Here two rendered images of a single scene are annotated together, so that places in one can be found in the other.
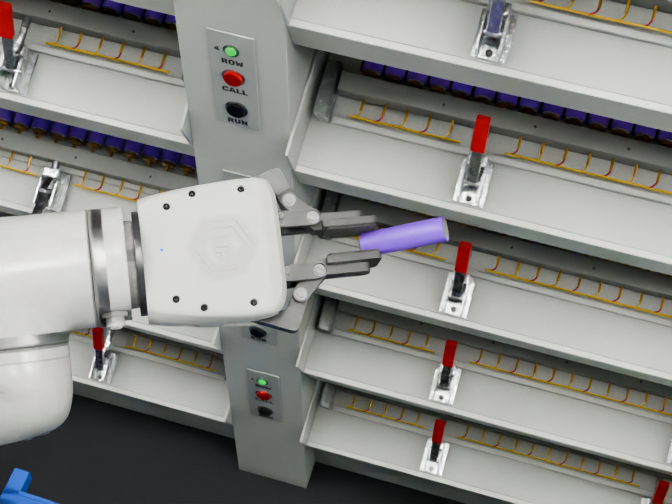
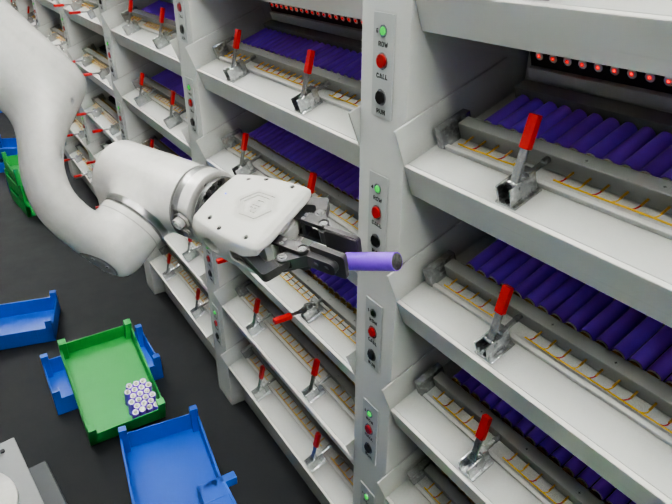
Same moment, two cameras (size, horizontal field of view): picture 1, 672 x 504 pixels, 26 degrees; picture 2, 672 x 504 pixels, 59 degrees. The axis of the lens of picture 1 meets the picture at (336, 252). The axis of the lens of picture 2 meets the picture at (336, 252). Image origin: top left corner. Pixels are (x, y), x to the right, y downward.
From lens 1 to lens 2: 0.73 m
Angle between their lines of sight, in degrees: 41
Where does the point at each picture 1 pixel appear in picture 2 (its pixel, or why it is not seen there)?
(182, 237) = (240, 192)
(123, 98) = not seen: hidden behind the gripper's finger
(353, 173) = (426, 315)
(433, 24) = (484, 182)
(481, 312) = (485, 484)
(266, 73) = (391, 210)
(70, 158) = (327, 298)
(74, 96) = not seen: hidden behind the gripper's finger
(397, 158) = (457, 317)
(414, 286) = (453, 446)
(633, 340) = not seen: outside the picture
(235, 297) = (238, 230)
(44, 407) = (102, 234)
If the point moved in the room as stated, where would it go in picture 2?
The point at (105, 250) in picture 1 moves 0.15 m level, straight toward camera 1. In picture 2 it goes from (194, 174) to (92, 230)
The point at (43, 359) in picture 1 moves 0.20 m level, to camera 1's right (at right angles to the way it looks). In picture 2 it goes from (127, 216) to (253, 277)
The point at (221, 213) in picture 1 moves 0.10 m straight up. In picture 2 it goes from (271, 191) to (265, 96)
